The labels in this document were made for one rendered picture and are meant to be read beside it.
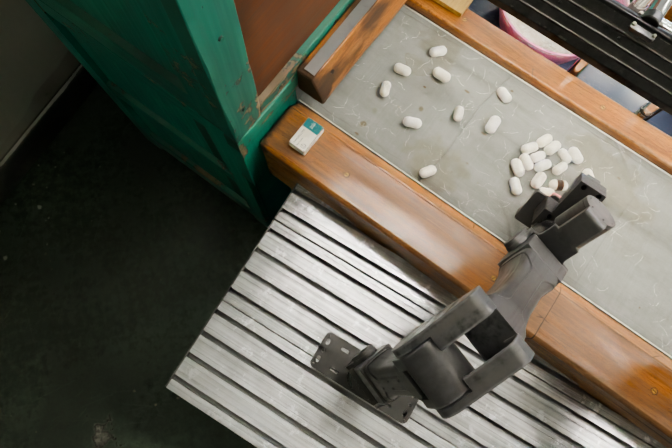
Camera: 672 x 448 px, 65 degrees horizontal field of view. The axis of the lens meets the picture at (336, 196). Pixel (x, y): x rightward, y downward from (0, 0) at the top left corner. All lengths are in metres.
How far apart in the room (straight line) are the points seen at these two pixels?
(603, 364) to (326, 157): 0.59
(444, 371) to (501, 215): 0.47
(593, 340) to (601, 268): 0.13
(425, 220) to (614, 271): 0.35
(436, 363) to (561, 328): 0.43
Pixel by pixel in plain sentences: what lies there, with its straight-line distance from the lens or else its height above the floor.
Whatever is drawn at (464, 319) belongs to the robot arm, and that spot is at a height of 1.10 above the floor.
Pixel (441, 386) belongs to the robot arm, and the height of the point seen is 1.08.
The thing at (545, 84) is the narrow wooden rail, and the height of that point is 0.76.
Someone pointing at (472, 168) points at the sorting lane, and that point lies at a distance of 1.02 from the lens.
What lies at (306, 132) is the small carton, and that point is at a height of 0.78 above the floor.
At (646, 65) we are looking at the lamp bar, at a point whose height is 1.08.
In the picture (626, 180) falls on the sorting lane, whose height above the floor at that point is 0.74.
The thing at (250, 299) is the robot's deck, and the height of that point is 0.67.
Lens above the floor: 1.67
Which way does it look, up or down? 75 degrees down
